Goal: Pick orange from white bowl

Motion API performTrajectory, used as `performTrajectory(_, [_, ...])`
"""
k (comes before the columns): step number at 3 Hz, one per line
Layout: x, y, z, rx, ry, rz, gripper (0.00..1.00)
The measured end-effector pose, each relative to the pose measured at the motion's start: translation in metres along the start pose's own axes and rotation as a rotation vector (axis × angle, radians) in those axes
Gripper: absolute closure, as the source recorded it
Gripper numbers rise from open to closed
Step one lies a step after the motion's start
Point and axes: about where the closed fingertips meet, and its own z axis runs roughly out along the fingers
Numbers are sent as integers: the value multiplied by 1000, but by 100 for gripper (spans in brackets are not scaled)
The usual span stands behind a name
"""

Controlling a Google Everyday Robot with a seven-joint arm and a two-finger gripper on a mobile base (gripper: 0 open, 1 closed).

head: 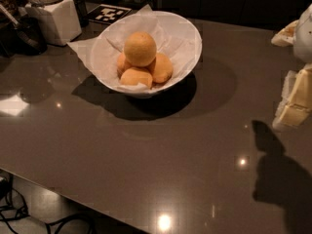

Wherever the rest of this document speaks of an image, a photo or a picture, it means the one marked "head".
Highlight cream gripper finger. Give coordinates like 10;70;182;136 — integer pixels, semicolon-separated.
271;20;298;47
272;63;312;131

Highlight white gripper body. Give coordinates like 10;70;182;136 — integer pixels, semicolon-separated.
293;4;312;63

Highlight orange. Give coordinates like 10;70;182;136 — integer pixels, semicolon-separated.
124;31;157;67
117;53;132;77
147;53;174;84
120;67;153;88

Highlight white bowl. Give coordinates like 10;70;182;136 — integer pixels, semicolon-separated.
90;10;203;99

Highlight white paper liner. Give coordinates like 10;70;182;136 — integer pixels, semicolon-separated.
66;4;202;94

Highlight black white marker card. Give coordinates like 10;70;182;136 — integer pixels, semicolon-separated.
87;4;132;24

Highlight white ceramic jar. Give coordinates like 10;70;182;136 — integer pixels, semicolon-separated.
25;0;82;46

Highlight black round object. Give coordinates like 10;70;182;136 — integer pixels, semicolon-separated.
12;17;48;56

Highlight black floor cables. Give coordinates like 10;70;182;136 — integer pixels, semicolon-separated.
0;174;97;234

